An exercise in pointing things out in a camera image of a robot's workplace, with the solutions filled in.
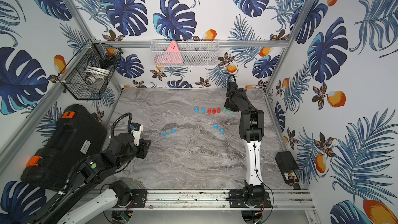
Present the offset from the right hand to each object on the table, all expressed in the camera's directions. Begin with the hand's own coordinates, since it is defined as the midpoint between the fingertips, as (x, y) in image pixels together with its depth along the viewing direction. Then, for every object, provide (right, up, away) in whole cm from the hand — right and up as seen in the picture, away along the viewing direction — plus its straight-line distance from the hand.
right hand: (232, 108), depth 108 cm
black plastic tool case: (-81, -12, -33) cm, 88 cm away
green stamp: (-6, -1, -2) cm, 6 cm away
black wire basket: (-79, +19, -29) cm, 86 cm away
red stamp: (-16, -2, -1) cm, 16 cm away
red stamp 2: (-13, -2, -1) cm, 13 cm away
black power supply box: (+23, -29, -29) cm, 47 cm away
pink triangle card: (-38, +31, -18) cm, 52 cm away
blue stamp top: (-12, -12, -9) cm, 19 cm away
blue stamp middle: (-9, -15, -11) cm, 20 cm away
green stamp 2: (-1, -3, -1) cm, 3 cm away
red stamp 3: (-9, -2, -1) cm, 10 cm away
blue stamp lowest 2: (-20, -2, -1) cm, 20 cm away
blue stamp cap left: (-45, -16, -10) cm, 49 cm away
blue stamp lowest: (-25, -1, -1) cm, 25 cm away
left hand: (-47, -14, -36) cm, 61 cm away
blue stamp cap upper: (-39, -14, -9) cm, 43 cm away
